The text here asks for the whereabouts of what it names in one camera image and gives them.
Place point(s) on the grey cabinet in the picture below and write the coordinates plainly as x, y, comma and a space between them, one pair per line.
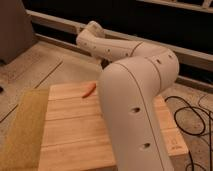
16, 31

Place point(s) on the yellow-green mat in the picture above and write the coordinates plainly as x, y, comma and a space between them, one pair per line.
21, 148

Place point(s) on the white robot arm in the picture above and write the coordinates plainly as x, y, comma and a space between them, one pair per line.
137, 73

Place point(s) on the white metal rail frame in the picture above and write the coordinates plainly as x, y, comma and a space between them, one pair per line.
183, 28

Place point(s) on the wooden cutting board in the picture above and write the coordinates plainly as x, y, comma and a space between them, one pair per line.
74, 136

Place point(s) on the orange carrot toy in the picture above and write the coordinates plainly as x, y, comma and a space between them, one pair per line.
90, 90

